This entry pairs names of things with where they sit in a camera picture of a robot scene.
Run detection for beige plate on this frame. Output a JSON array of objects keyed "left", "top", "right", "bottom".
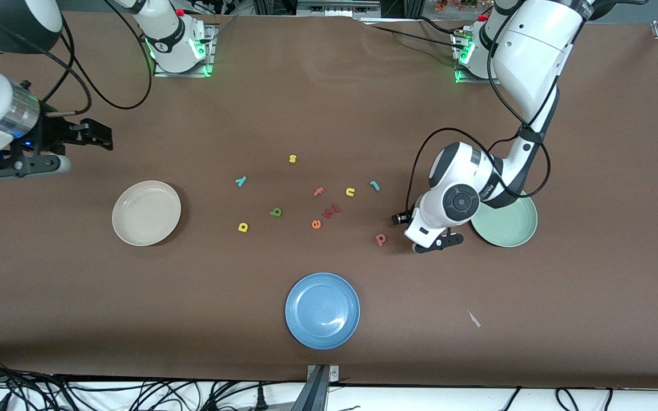
[{"left": 111, "top": 180, "right": 182, "bottom": 247}]

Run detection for light green plate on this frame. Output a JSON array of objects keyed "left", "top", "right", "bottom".
[{"left": 471, "top": 191, "right": 539, "bottom": 248}]

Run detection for blue plate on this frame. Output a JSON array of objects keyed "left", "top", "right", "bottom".
[{"left": 284, "top": 272, "right": 361, "bottom": 350}]

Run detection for brown table cover sheet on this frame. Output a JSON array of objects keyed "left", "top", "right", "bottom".
[{"left": 0, "top": 9, "right": 658, "bottom": 390}]

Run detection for orange dried flowers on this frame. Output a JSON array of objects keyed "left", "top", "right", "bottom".
[{"left": 435, "top": 0, "right": 481, "bottom": 12}]

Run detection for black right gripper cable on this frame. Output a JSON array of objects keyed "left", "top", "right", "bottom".
[{"left": 38, "top": 34, "right": 93, "bottom": 118}]

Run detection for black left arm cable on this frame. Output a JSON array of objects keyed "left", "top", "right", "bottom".
[{"left": 405, "top": 0, "right": 587, "bottom": 216}]

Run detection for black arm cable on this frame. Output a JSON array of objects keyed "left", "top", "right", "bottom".
[
  {"left": 405, "top": 0, "right": 587, "bottom": 216},
  {"left": 0, "top": 0, "right": 154, "bottom": 115}
]

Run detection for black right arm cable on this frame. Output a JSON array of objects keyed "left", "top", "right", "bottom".
[{"left": 0, "top": 0, "right": 154, "bottom": 115}]

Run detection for metal arm base mount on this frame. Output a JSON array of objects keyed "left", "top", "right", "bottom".
[
  {"left": 452, "top": 31, "right": 501, "bottom": 85},
  {"left": 153, "top": 24, "right": 215, "bottom": 78}
]

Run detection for grey metal bracket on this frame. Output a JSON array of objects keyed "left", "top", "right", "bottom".
[{"left": 292, "top": 364, "right": 341, "bottom": 411}]

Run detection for black cable on cover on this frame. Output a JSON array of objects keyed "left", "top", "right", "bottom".
[{"left": 370, "top": 25, "right": 464, "bottom": 49}]

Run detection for grey metal rail box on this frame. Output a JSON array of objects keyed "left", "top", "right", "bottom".
[{"left": 296, "top": 0, "right": 382, "bottom": 18}]

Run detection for black cable tangle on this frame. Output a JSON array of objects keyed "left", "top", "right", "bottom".
[{"left": 0, "top": 354, "right": 307, "bottom": 411}]

